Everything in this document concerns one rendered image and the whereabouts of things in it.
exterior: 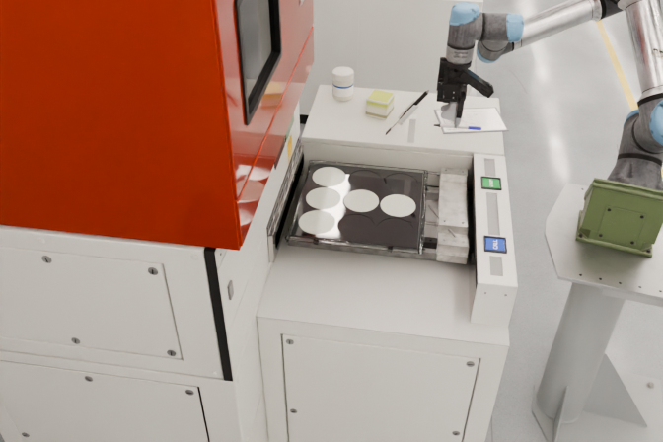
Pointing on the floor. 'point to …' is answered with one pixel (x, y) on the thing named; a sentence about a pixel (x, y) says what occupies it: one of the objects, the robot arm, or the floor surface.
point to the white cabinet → (375, 385)
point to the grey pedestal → (593, 380)
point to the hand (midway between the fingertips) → (458, 123)
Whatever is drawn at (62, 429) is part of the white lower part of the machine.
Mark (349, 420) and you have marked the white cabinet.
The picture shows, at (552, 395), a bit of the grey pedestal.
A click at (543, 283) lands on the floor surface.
